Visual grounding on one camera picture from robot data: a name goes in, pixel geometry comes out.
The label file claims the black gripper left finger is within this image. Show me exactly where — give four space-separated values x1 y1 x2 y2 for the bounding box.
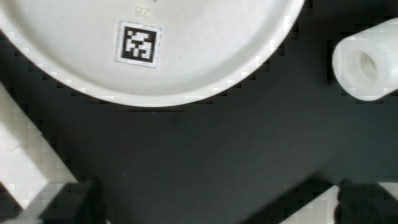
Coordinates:
40 180 102 224

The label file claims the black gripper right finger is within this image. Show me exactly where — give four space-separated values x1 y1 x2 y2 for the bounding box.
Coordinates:
335 180 398 224

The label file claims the white cylindrical table leg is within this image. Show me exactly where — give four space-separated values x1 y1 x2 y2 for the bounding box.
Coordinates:
333 18 398 101

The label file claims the white round table top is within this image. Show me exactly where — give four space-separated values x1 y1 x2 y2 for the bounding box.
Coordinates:
0 0 306 107

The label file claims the white U-shaped boundary fence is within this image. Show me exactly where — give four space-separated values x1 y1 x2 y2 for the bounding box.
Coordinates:
0 83 77 208

